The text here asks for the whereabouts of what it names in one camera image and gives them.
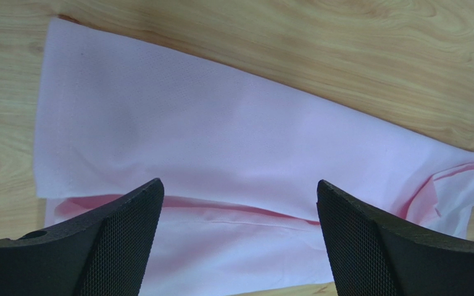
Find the pink t shirt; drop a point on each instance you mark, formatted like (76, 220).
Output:
(239, 156)

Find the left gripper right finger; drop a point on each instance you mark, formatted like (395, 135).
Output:
(372, 252)

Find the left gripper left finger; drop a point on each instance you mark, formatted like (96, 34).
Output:
(101, 252)

